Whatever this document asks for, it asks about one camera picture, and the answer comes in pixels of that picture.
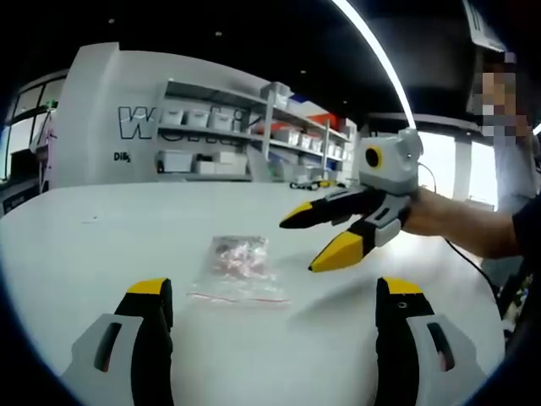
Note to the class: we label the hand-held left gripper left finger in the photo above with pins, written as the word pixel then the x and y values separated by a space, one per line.
pixel 143 338

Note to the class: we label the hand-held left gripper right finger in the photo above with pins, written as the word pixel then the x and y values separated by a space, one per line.
pixel 406 338

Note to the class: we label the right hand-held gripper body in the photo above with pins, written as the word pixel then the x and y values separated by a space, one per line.
pixel 393 165

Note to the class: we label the clear resealable bag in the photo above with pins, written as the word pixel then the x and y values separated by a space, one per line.
pixel 236 262

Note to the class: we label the person's right hand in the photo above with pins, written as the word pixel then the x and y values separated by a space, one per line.
pixel 429 213

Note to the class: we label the spare hand-held gripper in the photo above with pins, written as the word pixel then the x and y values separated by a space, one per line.
pixel 313 184

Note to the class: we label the long ceiling light strip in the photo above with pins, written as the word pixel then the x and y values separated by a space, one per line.
pixel 381 51

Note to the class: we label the pile of white boxes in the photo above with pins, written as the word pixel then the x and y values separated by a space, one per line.
pixel 222 164

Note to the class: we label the person's dark clothing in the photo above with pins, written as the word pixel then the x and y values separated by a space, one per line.
pixel 528 228

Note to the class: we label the grey metal shelving unit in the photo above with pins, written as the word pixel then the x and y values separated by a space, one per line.
pixel 203 131

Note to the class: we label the large white box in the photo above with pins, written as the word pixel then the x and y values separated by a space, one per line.
pixel 177 161

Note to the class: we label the row of white storage bins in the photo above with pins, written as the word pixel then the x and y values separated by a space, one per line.
pixel 196 118

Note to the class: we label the white ceiling air conditioner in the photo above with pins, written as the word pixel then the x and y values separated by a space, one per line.
pixel 484 23

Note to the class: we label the black monitor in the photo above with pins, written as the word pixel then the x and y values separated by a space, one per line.
pixel 23 165

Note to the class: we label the white equipment rack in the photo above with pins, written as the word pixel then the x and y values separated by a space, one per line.
pixel 44 139

